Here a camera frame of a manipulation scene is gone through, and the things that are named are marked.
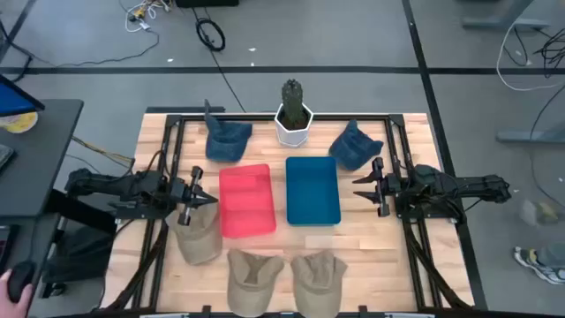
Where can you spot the yellow round disc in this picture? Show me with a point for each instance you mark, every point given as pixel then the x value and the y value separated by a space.
pixel 22 123

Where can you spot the person's hand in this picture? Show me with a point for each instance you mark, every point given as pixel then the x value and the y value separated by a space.
pixel 11 305

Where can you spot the grey table foot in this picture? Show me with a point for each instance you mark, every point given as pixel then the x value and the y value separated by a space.
pixel 503 22
pixel 529 134

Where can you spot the black keyboard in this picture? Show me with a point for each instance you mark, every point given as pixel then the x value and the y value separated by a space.
pixel 5 156

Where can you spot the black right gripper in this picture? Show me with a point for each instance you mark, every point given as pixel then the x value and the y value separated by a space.
pixel 388 187

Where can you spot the tan hat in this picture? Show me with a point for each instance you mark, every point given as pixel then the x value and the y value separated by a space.
pixel 198 240
pixel 252 282
pixel 318 282

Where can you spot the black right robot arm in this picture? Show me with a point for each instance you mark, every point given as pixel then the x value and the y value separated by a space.
pixel 463 183

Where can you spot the person's shoe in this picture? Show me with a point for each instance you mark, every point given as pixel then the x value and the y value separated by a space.
pixel 536 262

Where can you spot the black aluminium table frame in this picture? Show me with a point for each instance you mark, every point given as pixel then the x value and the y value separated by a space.
pixel 353 117

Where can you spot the blue denim hat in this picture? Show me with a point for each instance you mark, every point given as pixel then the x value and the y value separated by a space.
pixel 353 148
pixel 227 141

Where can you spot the black computer mouse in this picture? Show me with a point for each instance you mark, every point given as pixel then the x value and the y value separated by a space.
pixel 21 278

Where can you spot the green cactus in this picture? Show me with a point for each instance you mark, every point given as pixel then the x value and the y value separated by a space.
pixel 293 99

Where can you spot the blue plastic bin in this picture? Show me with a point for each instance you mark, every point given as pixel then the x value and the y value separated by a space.
pixel 312 191

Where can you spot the black desk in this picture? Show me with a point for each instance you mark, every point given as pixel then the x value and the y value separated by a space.
pixel 39 154

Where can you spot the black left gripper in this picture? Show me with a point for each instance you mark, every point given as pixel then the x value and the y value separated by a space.
pixel 181 191

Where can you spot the computer monitor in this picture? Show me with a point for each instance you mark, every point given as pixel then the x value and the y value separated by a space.
pixel 13 99

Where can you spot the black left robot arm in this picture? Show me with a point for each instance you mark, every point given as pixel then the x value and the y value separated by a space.
pixel 115 185

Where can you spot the pink translucent plastic bin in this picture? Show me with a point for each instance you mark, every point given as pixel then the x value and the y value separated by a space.
pixel 247 201

